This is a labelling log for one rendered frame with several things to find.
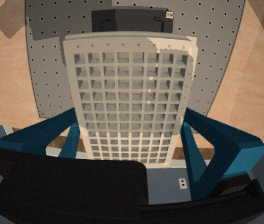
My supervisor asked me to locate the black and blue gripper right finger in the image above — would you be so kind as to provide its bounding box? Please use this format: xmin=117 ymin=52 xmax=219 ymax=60
xmin=180 ymin=107 xmax=264 ymax=201

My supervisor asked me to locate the dark grey plate nest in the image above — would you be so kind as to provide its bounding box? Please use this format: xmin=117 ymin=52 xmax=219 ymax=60
xmin=91 ymin=9 xmax=174 ymax=33

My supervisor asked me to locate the grey rectangular base plate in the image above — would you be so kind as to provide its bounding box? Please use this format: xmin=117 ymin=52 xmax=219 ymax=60
xmin=24 ymin=0 xmax=246 ymax=119

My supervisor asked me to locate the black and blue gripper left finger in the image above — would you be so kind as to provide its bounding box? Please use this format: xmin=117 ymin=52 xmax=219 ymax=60
xmin=0 ymin=107 xmax=81 ymax=158

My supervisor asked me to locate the white well plate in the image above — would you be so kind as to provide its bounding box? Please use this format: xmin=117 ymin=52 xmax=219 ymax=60
xmin=63 ymin=31 xmax=198 ymax=168

